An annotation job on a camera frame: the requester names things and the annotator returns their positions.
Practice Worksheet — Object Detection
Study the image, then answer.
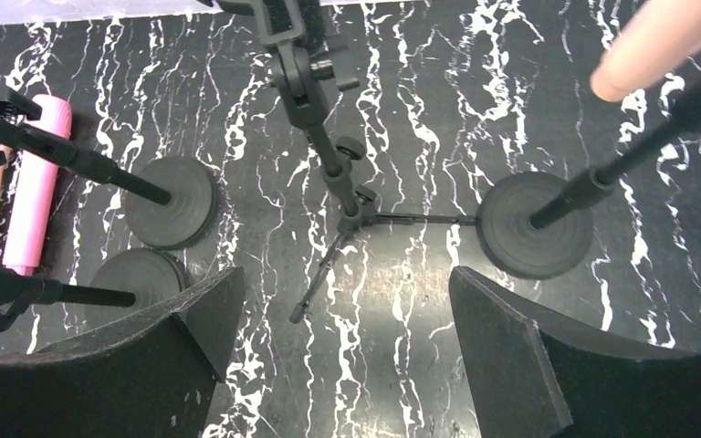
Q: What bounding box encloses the pink microphone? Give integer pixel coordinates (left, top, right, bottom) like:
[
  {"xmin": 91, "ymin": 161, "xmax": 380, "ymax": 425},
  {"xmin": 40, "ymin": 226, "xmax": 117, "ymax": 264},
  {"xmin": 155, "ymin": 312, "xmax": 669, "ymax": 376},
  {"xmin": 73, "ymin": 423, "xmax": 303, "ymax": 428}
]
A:
[{"xmin": 3, "ymin": 95, "xmax": 72, "ymax": 276}]

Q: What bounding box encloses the black tripod shock-mount stand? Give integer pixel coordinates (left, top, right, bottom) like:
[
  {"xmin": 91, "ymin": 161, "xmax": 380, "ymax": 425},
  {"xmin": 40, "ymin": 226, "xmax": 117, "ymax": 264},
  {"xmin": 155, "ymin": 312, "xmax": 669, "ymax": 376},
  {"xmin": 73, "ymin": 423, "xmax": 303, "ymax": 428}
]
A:
[{"xmin": 211, "ymin": 0, "xmax": 482, "ymax": 325}]

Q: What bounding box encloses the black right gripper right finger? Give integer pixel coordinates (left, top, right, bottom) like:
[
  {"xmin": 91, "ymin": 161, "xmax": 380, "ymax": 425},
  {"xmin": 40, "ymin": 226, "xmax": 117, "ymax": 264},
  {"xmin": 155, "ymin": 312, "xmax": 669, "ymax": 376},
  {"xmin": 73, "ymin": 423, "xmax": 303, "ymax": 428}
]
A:
[{"xmin": 448, "ymin": 266, "xmax": 701, "ymax": 437}]

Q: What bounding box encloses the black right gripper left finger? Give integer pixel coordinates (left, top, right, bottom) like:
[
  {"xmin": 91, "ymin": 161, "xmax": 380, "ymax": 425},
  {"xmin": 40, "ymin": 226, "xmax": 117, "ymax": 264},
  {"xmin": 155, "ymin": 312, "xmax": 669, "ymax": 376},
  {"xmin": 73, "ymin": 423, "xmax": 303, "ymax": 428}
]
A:
[{"xmin": 0, "ymin": 266, "xmax": 246, "ymax": 437}]

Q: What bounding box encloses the black round-base microphone stand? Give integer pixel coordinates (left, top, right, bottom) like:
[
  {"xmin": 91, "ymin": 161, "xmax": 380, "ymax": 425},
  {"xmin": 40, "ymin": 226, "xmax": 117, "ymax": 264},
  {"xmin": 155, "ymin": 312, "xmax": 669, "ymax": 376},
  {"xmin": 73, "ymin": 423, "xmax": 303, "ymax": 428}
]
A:
[{"xmin": 0, "ymin": 84, "xmax": 217, "ymax": 250}]

